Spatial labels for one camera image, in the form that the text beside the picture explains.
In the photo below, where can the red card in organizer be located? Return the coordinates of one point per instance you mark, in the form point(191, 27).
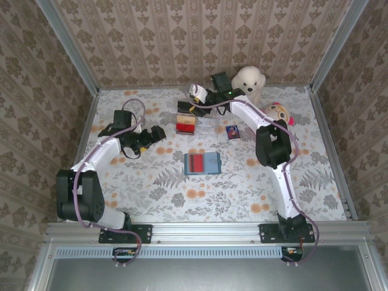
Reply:
point(185, 128)

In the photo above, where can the blue card holder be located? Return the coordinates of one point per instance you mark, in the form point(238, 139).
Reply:
point(212, 163)

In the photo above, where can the aluminium table side rail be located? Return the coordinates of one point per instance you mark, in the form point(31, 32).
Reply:
point(333, 151)
point(82, 145)

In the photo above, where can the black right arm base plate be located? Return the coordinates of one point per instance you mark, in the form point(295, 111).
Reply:
point(266, 233)

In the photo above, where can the grey metal panel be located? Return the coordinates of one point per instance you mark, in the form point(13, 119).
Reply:
point(197, 276)

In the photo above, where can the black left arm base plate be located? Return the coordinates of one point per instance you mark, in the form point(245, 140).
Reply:
point(145, 233)

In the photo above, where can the white plush dog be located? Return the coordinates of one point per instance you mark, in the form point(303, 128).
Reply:
point(251, 77)

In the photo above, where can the aluminium frame rail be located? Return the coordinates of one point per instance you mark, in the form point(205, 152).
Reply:
point(206, 232)

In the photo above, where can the red and black credit card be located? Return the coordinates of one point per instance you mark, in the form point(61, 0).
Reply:
point(197, 162)

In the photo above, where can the clear acrylic organizer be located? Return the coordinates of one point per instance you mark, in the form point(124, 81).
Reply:
point(209, 124)

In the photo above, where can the black card in organizer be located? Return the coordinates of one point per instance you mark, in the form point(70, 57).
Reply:
point(182, 106)

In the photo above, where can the pink plush doll with glasses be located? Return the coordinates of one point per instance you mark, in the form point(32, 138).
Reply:
point(280, 113)

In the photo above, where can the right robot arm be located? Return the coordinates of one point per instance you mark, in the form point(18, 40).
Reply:
point(283, 188)

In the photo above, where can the small blue card box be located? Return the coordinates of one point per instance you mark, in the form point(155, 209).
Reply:
point(232, 132)

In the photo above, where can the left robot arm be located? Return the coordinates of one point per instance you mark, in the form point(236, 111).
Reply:
point(103, 151)

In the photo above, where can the aluminium frame post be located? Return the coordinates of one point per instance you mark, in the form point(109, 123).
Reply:
point(338, 45)
point(70, 45)

